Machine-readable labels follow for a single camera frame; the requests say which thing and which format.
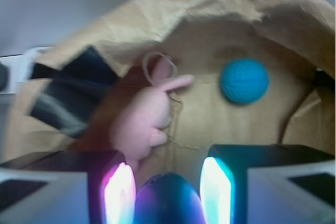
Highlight blue textured ball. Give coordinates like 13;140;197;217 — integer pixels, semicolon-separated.
219;58;269;104

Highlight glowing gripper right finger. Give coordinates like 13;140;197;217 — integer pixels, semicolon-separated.
199;144;335;223

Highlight pink plush bunny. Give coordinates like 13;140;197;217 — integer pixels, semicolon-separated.
110;52;194;170

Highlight dark green plastic pickle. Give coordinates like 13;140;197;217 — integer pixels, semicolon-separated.
133;173;206;223

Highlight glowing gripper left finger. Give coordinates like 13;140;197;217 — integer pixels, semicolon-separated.
1;151;136;223

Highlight brown paper bag tray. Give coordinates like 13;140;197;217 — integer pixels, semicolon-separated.
4;0;335;176

